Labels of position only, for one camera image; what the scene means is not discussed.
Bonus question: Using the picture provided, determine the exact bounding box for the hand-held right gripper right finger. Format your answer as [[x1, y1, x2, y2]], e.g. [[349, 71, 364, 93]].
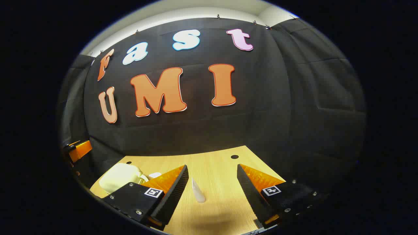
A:
[[237, 164, 329, 229]]

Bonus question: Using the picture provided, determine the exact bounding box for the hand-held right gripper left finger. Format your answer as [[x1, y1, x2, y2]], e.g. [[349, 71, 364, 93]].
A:
[[103, 165, 189, 230]]

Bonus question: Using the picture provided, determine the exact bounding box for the white squeeze tube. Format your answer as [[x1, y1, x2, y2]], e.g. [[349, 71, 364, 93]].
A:
[[192, 178, 206, 203]]

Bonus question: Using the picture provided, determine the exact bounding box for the pale yellow suitcase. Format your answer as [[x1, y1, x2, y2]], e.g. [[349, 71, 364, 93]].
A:
[[99, 163, 149, 195]]

